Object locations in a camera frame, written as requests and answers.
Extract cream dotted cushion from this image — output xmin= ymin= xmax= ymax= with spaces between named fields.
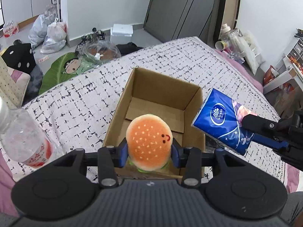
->
xmin=0 ymin=58 xmax=30 ymax=109

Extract white foam box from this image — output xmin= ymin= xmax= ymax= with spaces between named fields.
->
xmin=110 ymin=24 xmax=134 ymax=45

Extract clear plastic bag on floor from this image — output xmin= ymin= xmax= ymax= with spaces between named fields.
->
xmin=75 ymin=40 xmax=121 ymax=65

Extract blue tissue pack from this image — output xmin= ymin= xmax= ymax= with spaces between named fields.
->
xmin=192 ymin=89 xmax=254 ymax=155

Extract white black patterned blanket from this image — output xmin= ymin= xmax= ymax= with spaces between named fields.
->
xmin=0 ymin=36 xmax=288 ymax=187

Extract yellow tape roll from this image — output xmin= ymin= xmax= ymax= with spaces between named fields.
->
xmin=215 ymin=40 xmax=229 ymax=51

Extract white red plastic bag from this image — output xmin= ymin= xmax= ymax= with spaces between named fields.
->
xmin=47 ymin=18 xmax=67 ymax=42

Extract dark grey wardrobe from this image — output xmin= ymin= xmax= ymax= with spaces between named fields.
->
xmin=143 ymin=0 xmax=226 ymax=44

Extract brown cardboard box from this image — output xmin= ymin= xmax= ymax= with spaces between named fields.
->
xmin=103 ymin=67 xmax=206 ymax=180

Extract white pillow bag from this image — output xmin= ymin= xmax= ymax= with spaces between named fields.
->
xmin=239 ymin=30 xmax=265 ymax=75

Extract large clear plastic jar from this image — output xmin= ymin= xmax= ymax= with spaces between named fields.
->
xmin=220 ymin=24 xmax=246 ymax=58

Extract hamburger plush toy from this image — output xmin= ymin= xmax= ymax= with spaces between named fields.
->
xmin=126 ymin=114 xmax=173 ymax=172

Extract brown framed board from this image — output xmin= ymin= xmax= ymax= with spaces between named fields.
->
xmin=213 ymin=0 xmax=240 ymax=41

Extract red white bottle pack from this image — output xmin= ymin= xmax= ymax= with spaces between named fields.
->
xmin=3 ymin=21 xmax=19 ymax=38

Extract black polka dot cushion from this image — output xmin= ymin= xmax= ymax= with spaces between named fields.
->
xmin=2 ymin=43 xmax=36 ymax=74

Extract green cartoon leaf cushion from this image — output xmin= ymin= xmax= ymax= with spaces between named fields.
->
xmin=39 ymin=52 xmax=95 ymax=95

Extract grey plastic bag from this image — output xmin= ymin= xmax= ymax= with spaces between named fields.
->
xmin=28 ymin=14 xmax=52 ymax=50

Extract clear plastic water bottle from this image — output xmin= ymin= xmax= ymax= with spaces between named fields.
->
xmin=1 ymin=100 xmax=58 ymax=168

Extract white side table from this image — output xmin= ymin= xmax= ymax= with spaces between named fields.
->
xmin=263 ymin=37 xmax=302 ymax=94

